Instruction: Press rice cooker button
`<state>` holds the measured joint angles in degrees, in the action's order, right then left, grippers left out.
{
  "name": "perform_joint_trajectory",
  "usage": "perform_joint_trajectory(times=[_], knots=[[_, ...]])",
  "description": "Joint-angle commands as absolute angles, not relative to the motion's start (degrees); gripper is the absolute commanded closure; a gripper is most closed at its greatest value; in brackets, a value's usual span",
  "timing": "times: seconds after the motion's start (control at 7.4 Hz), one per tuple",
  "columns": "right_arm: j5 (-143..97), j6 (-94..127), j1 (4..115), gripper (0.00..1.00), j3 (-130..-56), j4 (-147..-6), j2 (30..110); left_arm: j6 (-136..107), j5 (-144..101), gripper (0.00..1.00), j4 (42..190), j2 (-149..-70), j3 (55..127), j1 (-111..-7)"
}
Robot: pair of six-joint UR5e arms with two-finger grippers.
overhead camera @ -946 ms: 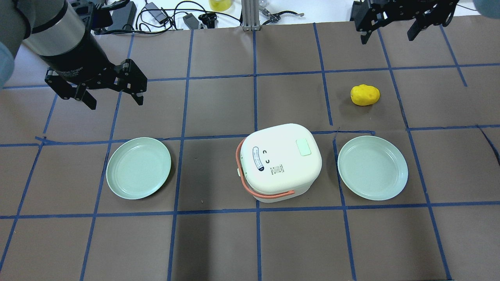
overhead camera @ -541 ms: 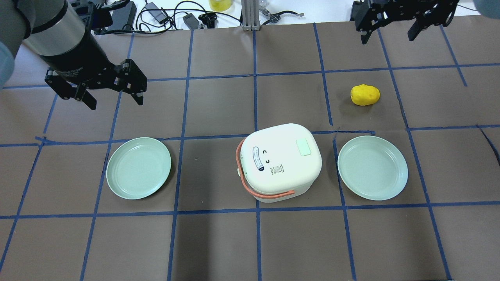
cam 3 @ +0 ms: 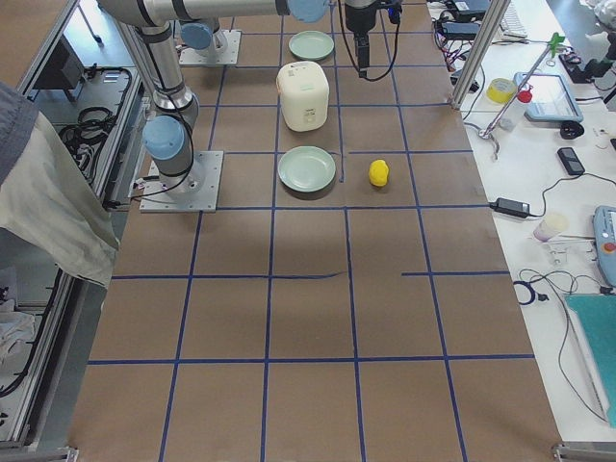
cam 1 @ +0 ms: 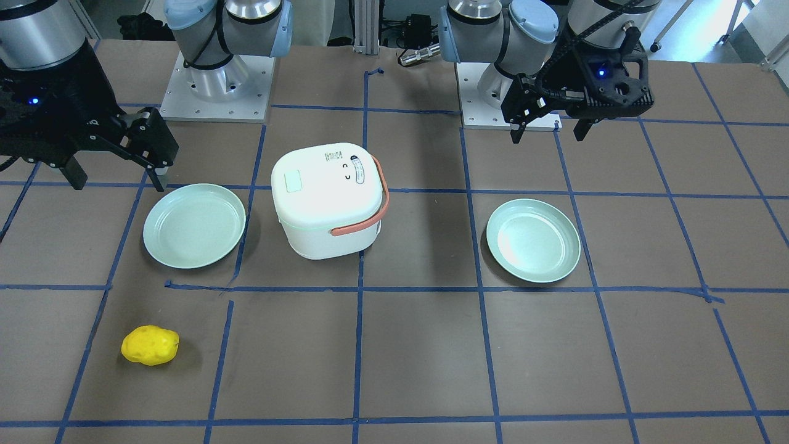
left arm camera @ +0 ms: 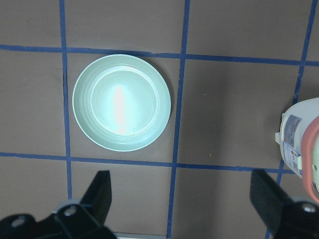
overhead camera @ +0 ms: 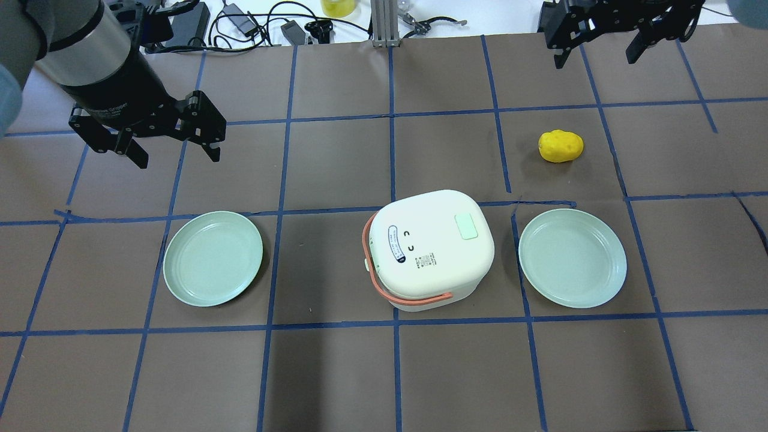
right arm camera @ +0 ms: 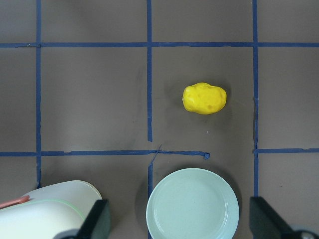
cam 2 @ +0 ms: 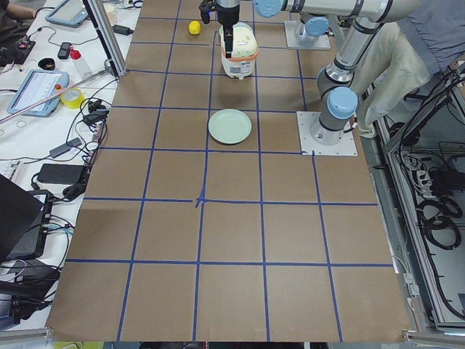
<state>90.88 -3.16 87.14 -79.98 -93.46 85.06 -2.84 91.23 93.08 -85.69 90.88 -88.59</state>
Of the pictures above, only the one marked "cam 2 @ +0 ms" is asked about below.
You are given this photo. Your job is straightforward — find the black phone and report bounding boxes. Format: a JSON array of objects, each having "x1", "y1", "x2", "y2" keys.
[{"x1": 57, "y1": 41, "x2": 72, "y2": 60}]

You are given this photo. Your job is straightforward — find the blue tablet near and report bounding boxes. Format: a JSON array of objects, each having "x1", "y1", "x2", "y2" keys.
[{"x1": 7, "y1": 69, "x2": 70, "y2": 117}]

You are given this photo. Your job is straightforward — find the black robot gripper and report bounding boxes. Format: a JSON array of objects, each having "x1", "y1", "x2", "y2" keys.
[{"x1": 216, "y1": 0, "x2": 240, "y2": 58}]

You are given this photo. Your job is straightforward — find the blue tablet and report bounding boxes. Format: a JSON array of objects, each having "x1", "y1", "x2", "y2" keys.
[
  {"x1": 7, "y1": 69, "x2": 70, "y2": 117},
  {"x1": 45, "y1": 0, "x2": 88, "y2": 28}
]

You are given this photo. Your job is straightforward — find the light green plate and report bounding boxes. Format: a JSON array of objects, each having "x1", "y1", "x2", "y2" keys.
[{"x1": 208, "y1": 109, "x2": 252, "y2": 145}]

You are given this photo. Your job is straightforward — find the yellow tape roll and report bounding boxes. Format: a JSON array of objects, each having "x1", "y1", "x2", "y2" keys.
[{"x1": 60, "y1": 88, "x2": 85, "y2": 109}]

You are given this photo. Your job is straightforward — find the black adapter box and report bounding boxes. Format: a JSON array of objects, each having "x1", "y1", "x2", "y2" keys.
[{"x1": 112, "y1": 25, "x2": 134, "y2": 36}]

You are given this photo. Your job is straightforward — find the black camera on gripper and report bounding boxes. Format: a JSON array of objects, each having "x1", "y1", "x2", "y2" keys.
[{"x1": 199, "y1": 0, "x2": 217, "y2": 24}]

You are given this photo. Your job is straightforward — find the person in beige trousers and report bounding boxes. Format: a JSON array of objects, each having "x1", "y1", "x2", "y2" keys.
[{"x1": 351, "y1": 1, "x2": 464, "y2": 138}]

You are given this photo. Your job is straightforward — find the black bowl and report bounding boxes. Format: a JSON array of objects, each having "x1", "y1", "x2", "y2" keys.
[{"x1": 38, "y1": 57, "x2": 55, "y2": 71}]

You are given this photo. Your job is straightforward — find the black laptop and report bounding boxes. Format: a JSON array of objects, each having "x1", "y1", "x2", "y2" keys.
[{"x1": 1, "y1": 176, "x2": 52, "y2": 262}]

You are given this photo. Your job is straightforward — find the yellow lemon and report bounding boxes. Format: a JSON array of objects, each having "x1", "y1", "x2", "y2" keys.
[{"x1": 187, "y1": 20, "x2": 201, "y2": 36}]

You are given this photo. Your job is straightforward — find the white rice cooker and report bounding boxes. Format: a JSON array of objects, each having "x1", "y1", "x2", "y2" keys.
[{"x1": 219, "y1": 22, "x2": 258, "y2": 80}]

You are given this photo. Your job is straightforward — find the black power brick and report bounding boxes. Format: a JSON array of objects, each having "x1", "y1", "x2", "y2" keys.
[{"x1": 37, "y1": 164, "x2": 84, "y2": 185}]

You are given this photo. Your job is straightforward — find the blue tablet far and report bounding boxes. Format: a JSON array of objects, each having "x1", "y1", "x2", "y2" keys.
[{"x1": 45, "y1": 0, "x2": 88, "y2": 28}]

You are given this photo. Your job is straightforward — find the clear bottle red cap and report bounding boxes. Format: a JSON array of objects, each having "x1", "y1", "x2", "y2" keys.
[{"x1": 70, "y1": 46, "x2": 92, "y2": 79}]

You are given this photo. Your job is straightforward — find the grey usb hub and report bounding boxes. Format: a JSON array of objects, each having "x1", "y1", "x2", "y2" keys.
[{"x1": 49, "y1": 137, "x2": 82, "y2": 159}]

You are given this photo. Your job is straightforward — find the aluminium frame post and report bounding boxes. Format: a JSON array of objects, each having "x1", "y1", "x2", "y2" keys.
[{"x1": 83, "y1": 0, "x2": 126, "y2": 77}]

